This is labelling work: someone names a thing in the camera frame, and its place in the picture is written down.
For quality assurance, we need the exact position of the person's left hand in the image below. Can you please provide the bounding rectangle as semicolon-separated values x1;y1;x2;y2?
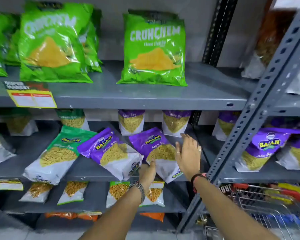
138;161;157;195

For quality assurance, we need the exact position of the person's right hand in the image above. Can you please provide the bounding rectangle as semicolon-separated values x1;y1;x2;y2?
175;133;203;182

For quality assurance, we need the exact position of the purple and white snack packet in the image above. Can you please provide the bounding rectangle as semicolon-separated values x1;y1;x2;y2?
276;133;300;171
118;109;146;137
234;127;300;172
77;127;144;182
211;111;242;142
162;110;192;138
128;127;184;184

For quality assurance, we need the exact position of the person's left forearm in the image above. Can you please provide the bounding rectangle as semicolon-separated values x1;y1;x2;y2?
79;187;147;240

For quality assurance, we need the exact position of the person's right forearm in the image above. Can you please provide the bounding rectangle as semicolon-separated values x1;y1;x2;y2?
194;176;282;240

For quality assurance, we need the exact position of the small clear yellow snack packet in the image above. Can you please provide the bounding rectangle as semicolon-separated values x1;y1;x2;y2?
18;182;54;204
106;181;131;209
57;181;89;206
139;181;166;208

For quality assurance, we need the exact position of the red and black wristband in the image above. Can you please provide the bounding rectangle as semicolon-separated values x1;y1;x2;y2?
190;173;211;194

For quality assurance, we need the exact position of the orange snack packet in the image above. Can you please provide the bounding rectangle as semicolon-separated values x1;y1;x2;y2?
45;212;78;220
77;211;103;222
139;212;166;223

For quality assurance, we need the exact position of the grey metal shelf rack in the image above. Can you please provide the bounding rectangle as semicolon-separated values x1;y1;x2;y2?
197;67;300;185
0;61;256;233

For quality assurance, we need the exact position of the red and yellow packet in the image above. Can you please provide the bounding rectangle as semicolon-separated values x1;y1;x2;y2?
269;183;300;202

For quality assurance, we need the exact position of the blue packet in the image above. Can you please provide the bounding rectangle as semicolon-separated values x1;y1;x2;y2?
262;213;300;228

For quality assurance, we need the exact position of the clear brown snack packet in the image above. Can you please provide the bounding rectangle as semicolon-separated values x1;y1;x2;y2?
241;0;300;96

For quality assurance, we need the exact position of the yellow and red shelf label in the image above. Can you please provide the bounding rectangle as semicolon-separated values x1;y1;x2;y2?
3;81;58;109

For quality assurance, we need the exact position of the yellow and green flat packet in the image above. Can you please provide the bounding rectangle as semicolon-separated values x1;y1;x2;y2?
0;179;24;192

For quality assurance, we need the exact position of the silver chain bracelet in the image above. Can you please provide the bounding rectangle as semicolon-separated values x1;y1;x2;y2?
128;181;146;204

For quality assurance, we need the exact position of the grey slotted upright post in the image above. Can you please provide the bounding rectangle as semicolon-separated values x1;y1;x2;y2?
177;7;300;233

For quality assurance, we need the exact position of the metal wire shopping cart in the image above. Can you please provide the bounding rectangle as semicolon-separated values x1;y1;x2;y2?
204;183;300;240

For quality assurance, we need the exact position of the black slotted upright post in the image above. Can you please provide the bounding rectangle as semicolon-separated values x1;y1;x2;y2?
202;0;239;68

